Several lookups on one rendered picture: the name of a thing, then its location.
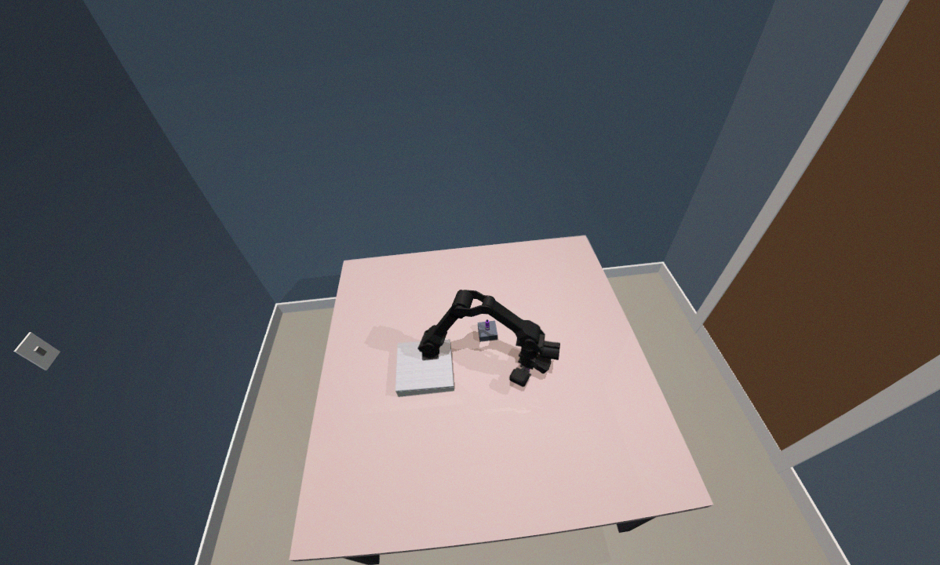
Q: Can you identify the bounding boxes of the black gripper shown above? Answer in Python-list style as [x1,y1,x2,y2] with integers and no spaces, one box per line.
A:
[509,352,538,387]

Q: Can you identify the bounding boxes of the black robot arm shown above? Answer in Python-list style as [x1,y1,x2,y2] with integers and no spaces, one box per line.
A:
[417,290,560,374]

